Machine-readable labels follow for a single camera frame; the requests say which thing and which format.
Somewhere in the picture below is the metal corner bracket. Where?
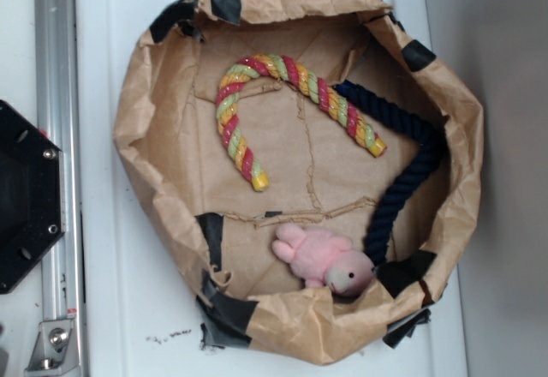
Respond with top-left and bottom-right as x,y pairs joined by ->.
25,319 -> 79,376

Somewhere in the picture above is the aluminium extrusion rail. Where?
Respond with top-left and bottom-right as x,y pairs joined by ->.
35,0 -> 89,376

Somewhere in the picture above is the pink plush toy animal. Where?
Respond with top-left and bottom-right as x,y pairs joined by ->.
271,223 -> 375,297

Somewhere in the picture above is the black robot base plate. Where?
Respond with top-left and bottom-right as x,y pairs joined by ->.
0,100 -> 63,295

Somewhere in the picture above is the multicolored twisted rope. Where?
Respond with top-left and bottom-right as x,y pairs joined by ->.
215,53 -> 389,193

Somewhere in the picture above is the dark navy twisted rope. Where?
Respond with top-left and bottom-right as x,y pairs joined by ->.
332,80 -> 444,266

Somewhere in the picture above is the white tray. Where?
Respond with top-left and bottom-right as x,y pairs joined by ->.
76,0 -> 468,376

